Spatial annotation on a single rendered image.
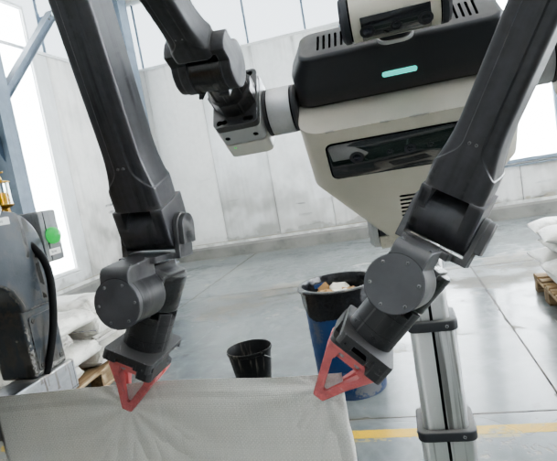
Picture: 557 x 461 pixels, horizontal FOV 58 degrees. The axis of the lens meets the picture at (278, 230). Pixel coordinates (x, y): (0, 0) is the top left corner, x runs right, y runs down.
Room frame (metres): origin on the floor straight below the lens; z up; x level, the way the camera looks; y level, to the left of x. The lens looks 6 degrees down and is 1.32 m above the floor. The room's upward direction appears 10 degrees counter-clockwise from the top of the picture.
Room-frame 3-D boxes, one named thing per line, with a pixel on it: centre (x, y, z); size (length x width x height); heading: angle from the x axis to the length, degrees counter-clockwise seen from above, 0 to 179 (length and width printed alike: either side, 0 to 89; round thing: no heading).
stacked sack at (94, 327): (3.92, 1.57, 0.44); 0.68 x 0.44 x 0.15; 166
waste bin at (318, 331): (2.88, -0.29, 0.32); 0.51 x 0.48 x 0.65; 166
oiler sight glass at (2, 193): (0.82, 0.43, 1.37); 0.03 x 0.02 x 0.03; 76
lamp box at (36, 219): (0.88, 0.43, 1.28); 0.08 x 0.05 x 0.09; 76
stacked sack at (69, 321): (3.34, 1.68, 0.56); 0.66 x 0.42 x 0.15; 166
